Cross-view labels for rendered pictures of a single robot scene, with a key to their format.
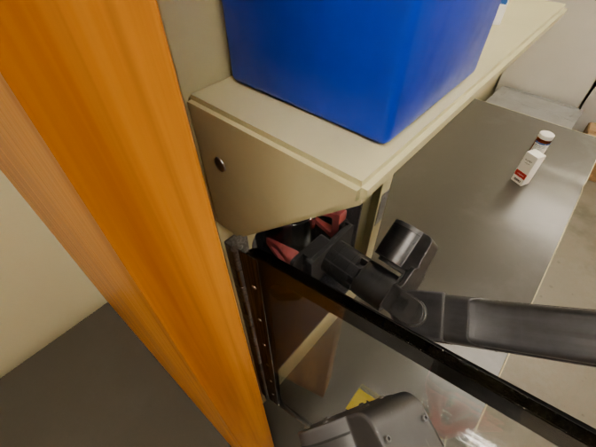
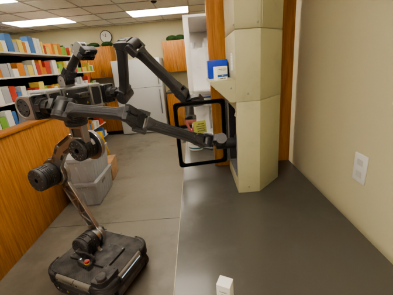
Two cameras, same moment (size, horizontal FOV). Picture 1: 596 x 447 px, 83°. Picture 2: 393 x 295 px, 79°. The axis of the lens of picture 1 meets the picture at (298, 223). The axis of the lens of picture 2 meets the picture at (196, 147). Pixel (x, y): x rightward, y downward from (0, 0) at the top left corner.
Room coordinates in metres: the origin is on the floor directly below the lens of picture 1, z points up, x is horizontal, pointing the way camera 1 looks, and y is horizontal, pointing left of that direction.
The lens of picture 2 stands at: (1.12, -1.01, 1.59)
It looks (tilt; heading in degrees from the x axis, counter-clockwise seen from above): 19 degrees down; 140
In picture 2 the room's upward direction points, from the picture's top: 5 degrees counter-clockwise
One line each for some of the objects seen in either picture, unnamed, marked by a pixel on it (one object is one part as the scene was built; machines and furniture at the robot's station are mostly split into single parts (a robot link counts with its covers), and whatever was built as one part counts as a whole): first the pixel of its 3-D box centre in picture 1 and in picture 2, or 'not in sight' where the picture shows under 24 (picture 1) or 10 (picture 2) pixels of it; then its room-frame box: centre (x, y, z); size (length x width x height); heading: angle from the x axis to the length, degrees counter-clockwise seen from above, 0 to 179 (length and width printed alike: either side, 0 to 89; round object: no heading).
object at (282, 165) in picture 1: (405, 105); (219, 88); (0.25, -0.09, 1.46); 0.32 x 0.11 x 0.10; 139
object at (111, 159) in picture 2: not in sight; (104, 168); (-2.55, 0.16, 0.14); 0.41 x 0.32 x 0.28; 145
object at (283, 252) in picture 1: (294, 250); not in sight; (0.33, 0.01, 1.17); 0.09 x 0.07 x 0.07; 48
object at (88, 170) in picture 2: not in sight; (86, 162); (-2.06, -0.21, 0.49); 0.60 x 0.42 x 0.33; 139
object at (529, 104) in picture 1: (521, 125); not in sight; (2.38, -1.77, 0.17); 0.60 x 0.42 x 0.33; 47
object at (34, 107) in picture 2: not in sight; (45, 106); (-0.28, -0.78, 1.45); 0.09 x 0.08 x 0.12; 116
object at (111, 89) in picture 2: not in sight; (113, 92); (-0.50, -0.33, 1.45); 0.09 x 0.08 x 0.12; 116
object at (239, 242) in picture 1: (259, 341); (227, 131); (0.18, 0.05, 1.19); 0.03 x 0.02 x 0.39; 139
